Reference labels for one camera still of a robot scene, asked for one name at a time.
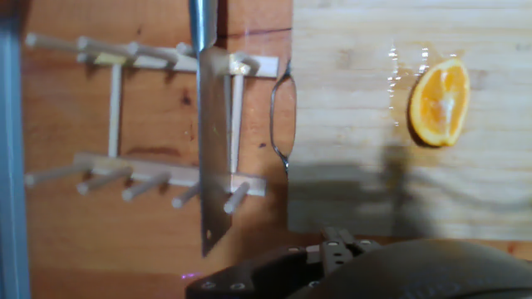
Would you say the wooden peg dish rack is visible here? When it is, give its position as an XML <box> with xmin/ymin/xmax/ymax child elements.
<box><xmin>24</xmin><ymin>32</ymin><xmax>279</xmax><ymax>215</ymax></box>

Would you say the orange wedge piece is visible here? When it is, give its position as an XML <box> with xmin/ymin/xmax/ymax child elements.
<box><xmin>408</xmin><ymin>57</ymin><xmax>470</xmax><ymax>149</ymax></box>

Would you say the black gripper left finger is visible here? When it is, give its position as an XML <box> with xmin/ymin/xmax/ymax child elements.
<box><xmin>185</xmin><ymin>245</ymin><xmax>324</xmax><ymax>299</ymax></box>

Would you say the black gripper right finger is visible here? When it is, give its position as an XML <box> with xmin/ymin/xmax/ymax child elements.
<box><xmin>319</xmin><ymin>227</ymin><xmax>382</xmax><ymax>275</ymax></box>

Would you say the steel cleaver knife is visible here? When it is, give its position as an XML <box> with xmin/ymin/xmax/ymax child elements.
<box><xmin>189</xmin><ymin>0</ymin><xmax>234</xmax><ymax>257</ymax></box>

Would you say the wooden cutting board metal handle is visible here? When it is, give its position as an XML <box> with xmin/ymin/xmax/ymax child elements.
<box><xmin>268</xmin><ymin>0</ymin><xmax>532</xmax><ymax>242</ymax></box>

